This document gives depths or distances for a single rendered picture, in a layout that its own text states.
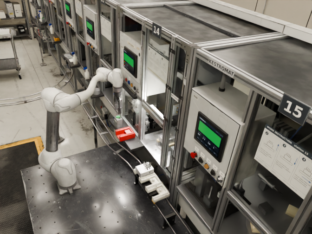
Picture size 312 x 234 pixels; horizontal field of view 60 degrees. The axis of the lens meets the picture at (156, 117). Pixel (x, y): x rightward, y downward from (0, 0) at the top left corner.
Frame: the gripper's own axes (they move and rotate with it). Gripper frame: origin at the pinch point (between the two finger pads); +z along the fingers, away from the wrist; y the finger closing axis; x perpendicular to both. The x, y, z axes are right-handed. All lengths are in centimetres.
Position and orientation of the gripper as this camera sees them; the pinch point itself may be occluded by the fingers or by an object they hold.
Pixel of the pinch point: (118, 109)
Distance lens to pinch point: 266.5
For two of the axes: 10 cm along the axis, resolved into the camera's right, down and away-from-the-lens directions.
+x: -8.7, 2.3, -4.4
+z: -0.6, 8.3, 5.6
